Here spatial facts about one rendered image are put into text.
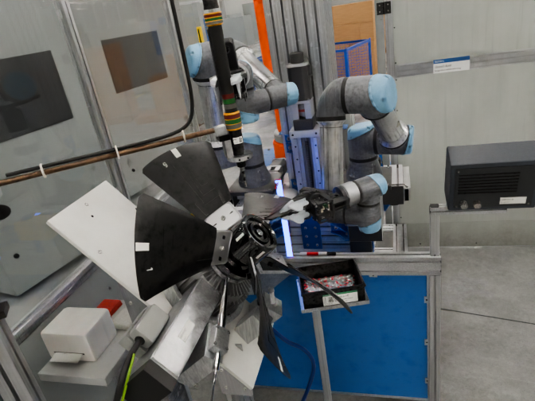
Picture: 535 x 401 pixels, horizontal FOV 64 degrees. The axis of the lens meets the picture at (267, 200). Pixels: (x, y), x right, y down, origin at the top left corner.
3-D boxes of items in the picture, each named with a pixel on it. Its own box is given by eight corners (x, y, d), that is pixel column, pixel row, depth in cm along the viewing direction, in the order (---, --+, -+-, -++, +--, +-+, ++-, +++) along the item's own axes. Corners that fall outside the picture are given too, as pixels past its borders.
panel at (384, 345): (248, 387, 207) (221, 273, 181) (249, 384, 209) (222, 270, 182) (429, 401, 185) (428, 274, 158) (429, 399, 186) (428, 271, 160)
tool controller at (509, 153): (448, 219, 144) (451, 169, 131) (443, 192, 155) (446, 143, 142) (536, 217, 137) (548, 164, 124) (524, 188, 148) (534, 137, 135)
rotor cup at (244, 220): (244, 290, 115) (275, 263, 109) (202, 255, 113) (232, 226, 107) (257, 260, 127) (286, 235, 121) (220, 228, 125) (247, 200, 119)
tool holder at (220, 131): (224, 166, 112) (216, 130, 108) (217, 160, 118) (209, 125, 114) (256, 157, 115) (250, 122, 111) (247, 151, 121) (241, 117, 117)
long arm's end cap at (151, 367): (123, 381, 94) (150, 358, 88) (150, 402, 95) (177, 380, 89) (115, 392, 91) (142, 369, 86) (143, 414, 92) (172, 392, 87)
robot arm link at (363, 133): (353, 149, 188) (350, 119, 183) (384, 149, 182) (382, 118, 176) (345, 159, 179) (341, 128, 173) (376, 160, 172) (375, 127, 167)
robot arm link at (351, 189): (346, 177, 139) (347, 199, 143) (334, 181, 138) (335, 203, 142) (360, 186, 133) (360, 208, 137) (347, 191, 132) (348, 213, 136)
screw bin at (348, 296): (303, 311, 146) (300, 294, 143) (298, 282, 161) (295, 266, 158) (367, 301, 145) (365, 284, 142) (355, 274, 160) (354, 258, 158)
